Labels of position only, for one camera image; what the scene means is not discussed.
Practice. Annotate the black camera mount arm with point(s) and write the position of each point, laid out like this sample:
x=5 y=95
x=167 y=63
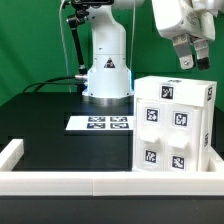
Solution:
x=74 y=21

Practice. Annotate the white cabinet top block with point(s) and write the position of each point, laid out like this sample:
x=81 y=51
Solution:
x=176 y=90

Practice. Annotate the white cabinet door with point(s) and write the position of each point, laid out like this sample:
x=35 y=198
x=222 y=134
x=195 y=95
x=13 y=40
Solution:
x=182 y=137
x=149 y=146

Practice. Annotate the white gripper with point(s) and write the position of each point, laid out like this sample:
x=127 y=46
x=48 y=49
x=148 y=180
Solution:
x=175 y=19

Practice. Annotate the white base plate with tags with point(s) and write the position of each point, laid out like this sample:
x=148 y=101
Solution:
x=108 y=123

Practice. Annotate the white U-shaped fence frame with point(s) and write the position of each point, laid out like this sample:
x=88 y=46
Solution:
x=210 y=182

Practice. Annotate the white cabinet body box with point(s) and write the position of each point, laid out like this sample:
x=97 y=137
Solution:
x=205 y=133

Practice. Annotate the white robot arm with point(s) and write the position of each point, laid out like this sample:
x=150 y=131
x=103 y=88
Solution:
x=108 y=81

